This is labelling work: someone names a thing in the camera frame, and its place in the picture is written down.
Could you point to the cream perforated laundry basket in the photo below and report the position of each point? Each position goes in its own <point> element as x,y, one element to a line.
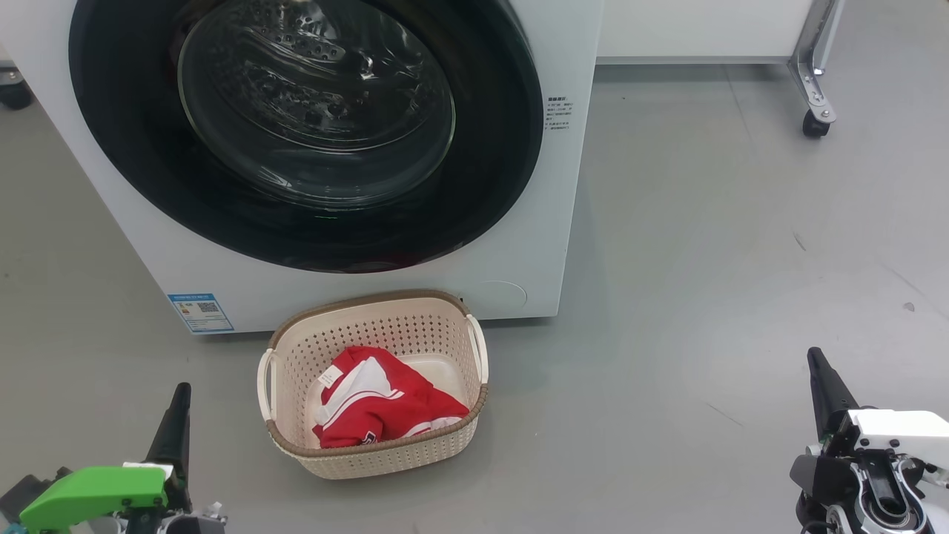
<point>371,322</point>

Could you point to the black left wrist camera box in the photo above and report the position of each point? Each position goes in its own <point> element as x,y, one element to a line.
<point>22,497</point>

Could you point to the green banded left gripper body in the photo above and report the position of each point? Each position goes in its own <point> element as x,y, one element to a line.
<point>96,489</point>

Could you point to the black glass washing machine door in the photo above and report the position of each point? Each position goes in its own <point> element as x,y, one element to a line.
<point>482,185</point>

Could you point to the blue white energy label sticker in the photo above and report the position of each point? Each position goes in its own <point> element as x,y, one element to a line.
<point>200,313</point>

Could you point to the white cabinet panel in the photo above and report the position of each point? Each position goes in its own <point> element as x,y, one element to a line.
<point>704,30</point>

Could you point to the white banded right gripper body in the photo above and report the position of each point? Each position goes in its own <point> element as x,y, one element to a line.
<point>904,430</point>

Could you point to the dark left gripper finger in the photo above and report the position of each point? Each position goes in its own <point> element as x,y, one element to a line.
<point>178,437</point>

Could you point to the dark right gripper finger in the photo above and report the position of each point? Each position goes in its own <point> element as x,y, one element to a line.
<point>827,400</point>

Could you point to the red garment with white lettering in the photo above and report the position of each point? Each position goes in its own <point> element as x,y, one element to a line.
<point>385,400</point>

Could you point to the white front-load washing machine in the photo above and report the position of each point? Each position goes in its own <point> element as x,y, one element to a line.
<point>534,245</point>

